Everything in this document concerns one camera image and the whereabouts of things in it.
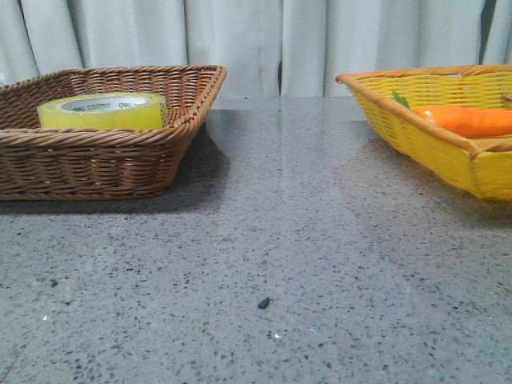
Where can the yellow tape roll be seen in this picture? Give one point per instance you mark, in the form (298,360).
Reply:
(105,111)

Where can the small black debris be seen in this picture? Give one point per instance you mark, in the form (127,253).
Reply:
(264,303)

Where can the white curtain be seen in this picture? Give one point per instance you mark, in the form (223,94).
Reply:
(270,48)

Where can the green carrot leaves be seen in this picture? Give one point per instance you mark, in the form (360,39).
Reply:
(401,99)

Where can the yellow woven basket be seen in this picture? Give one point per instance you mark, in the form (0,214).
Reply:
(480,166)

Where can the brown wicker basket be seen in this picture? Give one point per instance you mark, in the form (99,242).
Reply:
(83,165)

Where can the orange toy carrot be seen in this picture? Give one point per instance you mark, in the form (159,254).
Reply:
(468,122)

